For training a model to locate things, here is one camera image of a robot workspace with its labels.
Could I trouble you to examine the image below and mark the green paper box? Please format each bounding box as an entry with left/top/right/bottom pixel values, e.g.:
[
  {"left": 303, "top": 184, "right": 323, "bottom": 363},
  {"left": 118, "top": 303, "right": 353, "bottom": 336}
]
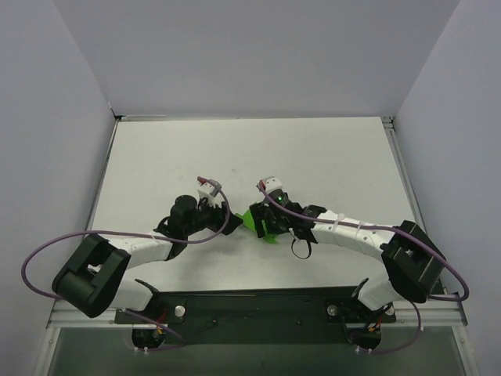
[{"left": 235, "top": 210, "right": 277, "bottom": 244}]

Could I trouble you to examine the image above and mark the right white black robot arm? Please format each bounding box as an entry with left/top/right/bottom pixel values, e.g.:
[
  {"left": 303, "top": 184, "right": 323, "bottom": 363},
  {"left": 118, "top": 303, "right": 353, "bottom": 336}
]
[{"left": 249, "top": 189, "right": 444, "bottom": 311}]

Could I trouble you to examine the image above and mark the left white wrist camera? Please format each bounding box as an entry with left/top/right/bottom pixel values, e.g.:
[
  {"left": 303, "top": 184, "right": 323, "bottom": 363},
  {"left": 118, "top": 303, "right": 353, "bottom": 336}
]
[{"left": 197, "top": 176, "right": 222, "bottom": 208}]

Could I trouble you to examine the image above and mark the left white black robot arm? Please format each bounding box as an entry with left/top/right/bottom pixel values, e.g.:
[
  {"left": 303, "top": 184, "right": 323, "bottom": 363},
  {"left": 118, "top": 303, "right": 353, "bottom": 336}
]
[{"left": 52, "top": 195, "right": 243, "bottom": 323}]

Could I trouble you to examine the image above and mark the aluminium frame rail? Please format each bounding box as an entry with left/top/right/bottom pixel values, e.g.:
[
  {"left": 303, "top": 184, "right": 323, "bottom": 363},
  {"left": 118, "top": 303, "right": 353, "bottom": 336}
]
[{"left": 381, "top": 116, "right": 438, "bottom": 271}]

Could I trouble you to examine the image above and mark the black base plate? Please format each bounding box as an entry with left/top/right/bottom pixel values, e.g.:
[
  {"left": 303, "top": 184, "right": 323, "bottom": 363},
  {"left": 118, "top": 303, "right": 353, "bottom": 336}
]
[{"left": 113, "top": 288, "right": 396, "bottom": 352}]

